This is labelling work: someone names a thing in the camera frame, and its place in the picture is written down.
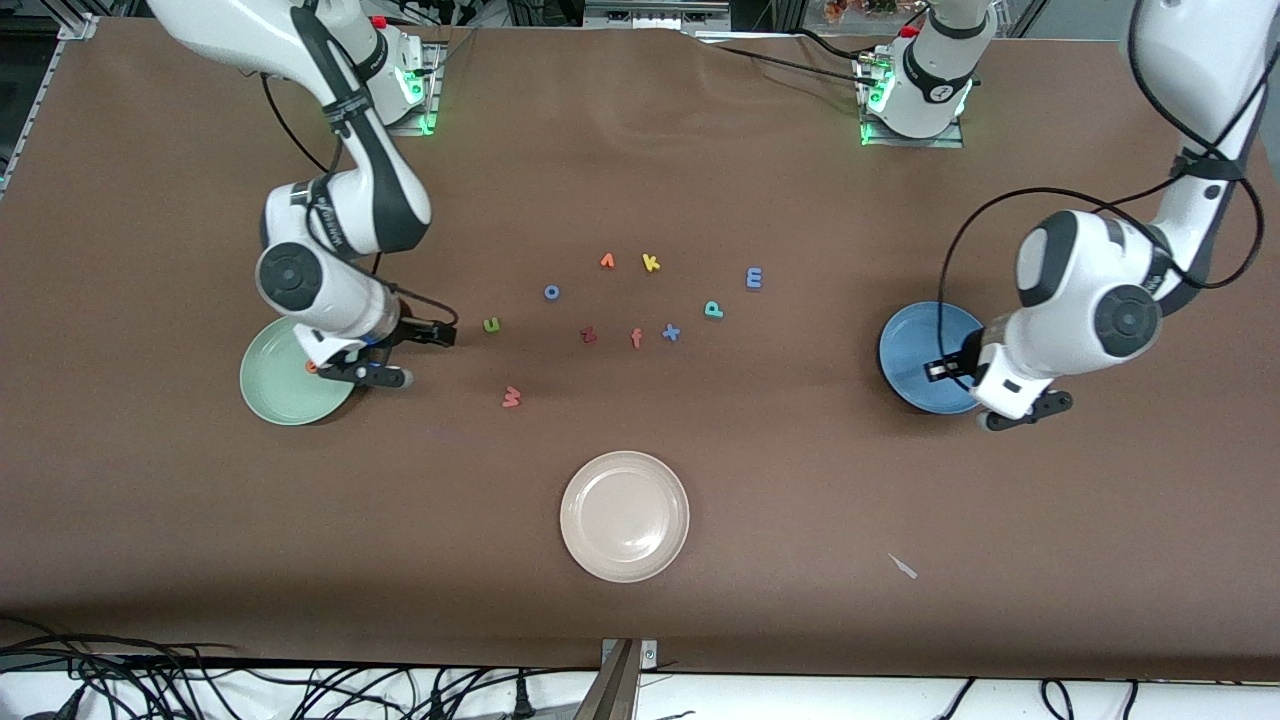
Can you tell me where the blue plate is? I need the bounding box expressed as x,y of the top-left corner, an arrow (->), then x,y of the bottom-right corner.
878,301 -> 991,415

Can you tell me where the green plate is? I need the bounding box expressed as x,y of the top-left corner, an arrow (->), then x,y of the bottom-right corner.
239,318 -> 357,427

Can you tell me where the brown table cover sheet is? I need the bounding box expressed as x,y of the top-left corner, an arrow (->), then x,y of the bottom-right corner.
0,18 -> 1280,683

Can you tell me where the beige plate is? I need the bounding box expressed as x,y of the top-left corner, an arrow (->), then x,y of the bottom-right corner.
559,450 -> 691,584

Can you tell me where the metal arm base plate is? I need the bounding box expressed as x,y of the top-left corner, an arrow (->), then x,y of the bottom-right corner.
858,50 -> 966,149
385,42 -> 443,137

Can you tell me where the black cable on table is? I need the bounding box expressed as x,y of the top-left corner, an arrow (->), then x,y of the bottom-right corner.
712,44 -> 871,83
790,28 -> 876,63

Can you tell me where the aluminium frame rail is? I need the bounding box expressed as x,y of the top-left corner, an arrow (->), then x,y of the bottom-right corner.
583,0 -> 733,33

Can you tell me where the aluminium profile post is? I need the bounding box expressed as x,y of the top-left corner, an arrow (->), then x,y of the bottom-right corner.
598,638 -> 659,720

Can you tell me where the tangle of black cables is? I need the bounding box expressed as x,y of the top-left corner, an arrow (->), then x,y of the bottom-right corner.
0,615 -> 601,720

